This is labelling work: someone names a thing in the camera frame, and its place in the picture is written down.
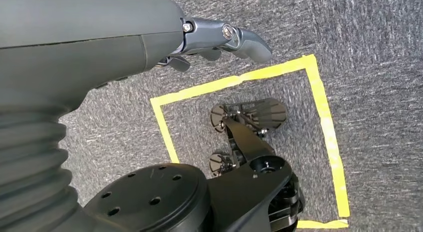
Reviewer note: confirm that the black robot hip joint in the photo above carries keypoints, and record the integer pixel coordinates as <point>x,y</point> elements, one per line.
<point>148,197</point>

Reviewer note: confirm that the yellow floor tape square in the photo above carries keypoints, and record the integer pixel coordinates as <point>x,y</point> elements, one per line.
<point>317,91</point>

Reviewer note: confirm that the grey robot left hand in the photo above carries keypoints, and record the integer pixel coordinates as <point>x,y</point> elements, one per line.
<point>82,42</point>

